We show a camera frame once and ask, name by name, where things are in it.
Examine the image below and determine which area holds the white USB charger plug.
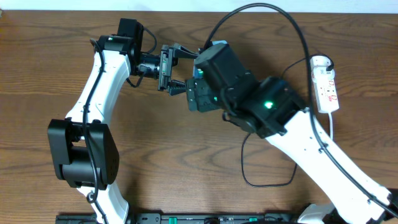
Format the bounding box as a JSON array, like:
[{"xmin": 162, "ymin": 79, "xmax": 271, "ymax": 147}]
[{"xmin": 310, "ymin": 54, "xmax": 335, "ymax": 83}]

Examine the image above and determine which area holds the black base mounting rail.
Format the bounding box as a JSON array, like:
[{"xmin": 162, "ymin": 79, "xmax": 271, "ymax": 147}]
[{"xmin": 55, "ymin": 212, "xmax": 299, "ymax": 224}]

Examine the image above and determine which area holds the black USB charging cable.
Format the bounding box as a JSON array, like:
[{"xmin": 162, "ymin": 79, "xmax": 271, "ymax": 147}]
[{"xmin": 241, "ymin": 53, "xmax": 335, "ymax": 188}]

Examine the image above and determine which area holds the white power strip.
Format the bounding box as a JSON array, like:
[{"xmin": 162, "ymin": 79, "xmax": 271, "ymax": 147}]
[{"xmin": 309, "ymin": 55, "xmax": 340, "ymax": 114}]

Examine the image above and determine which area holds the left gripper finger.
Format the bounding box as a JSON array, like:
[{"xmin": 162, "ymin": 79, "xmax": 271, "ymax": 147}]
[
  {"xmin": 167, "ymin": 80, "xmax": 186, "ymax": 96},
  {"xmin": 173, "ymin": 43, "xmax": 198, "ymax": 59}
]

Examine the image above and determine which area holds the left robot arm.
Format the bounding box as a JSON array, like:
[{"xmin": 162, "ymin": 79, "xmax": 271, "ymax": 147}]
[{"xmin": 47, "ymin": 18, "xmax": 198, "ymax": 223}]

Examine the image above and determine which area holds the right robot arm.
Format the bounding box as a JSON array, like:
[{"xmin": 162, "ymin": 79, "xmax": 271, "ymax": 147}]
[{"xmin": 187, "ymin": 43, "xmax": 397, "ymax": 223}]

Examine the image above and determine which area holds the blue-screen Galaxy smartphone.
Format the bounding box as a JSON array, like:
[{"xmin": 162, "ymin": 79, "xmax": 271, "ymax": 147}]
[{"xmin": 192, "ymin": 40, "xmax": 228, "ymax": 79}]

